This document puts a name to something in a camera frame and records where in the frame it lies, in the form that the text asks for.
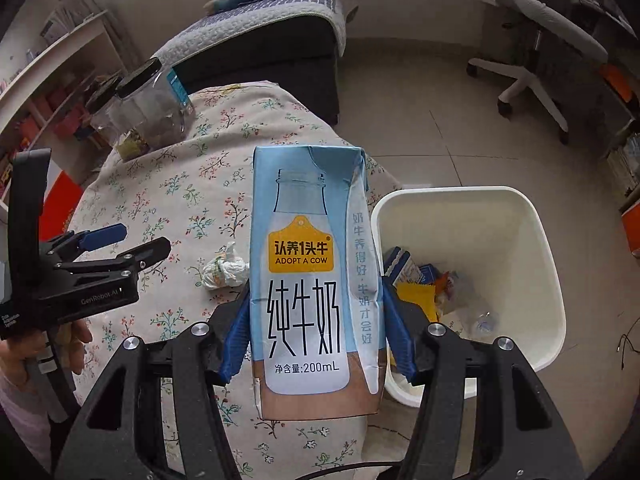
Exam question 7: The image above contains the dark blue biscuit box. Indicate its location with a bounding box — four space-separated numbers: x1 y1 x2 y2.
382 246 441 288

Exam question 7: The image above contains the clear jar black lid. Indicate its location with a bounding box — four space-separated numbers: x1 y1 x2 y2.
85 75 151 161
116 57 196 148

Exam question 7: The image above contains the orange paper bag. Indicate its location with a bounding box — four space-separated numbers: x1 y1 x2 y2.
620 207 640 257

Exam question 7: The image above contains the cream waste bin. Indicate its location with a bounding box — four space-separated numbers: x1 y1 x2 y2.
370 186 567 408

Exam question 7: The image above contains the yellow snack packet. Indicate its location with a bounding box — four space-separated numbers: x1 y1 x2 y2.
397 282 440 323

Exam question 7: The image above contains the person's left hand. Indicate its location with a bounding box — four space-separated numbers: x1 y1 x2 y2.
0 317 94 377

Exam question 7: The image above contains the crumpled white tissue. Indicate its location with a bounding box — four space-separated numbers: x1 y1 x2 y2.
200 242 251 291

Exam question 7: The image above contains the person's left forearm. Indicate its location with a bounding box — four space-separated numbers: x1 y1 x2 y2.
0 370 63 480

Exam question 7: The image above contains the floral tablecloth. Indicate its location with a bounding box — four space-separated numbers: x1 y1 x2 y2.
67 82 416 480

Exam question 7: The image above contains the light blue milk carton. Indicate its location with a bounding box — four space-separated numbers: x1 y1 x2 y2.
250 145 388 421

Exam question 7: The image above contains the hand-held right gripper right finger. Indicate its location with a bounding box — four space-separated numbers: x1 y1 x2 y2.
381 277 586 480

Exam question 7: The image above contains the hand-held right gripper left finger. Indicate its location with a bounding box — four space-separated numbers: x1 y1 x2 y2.
52 280 251 480

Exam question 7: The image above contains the grey quilted cover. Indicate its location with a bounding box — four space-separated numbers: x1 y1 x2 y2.
150 0 348 68

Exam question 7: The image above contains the crushed clear plastic bottle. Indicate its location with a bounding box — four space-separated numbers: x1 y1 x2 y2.
452 280 501 341

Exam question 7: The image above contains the red and white box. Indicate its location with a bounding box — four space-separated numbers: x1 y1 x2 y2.
39 169 84 242

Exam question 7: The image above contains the wooden desk with shelves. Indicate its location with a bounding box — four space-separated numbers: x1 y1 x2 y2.
570 0 640 211

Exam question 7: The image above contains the grey office chair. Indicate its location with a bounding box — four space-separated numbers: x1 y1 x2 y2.
467 0 608 146

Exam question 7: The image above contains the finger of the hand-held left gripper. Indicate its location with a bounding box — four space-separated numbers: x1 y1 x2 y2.
40 223 128 257
55 237 172 281

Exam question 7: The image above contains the white low bookshelf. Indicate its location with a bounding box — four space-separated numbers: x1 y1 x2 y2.
0 0 127 201

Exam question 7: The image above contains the black floor cable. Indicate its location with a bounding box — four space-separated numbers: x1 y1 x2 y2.
615 331 640 362

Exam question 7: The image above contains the dark ottoman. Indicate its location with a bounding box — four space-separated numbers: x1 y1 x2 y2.
150 0 348 127

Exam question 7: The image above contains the orange folder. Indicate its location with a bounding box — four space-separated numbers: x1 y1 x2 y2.
600 64 634 104

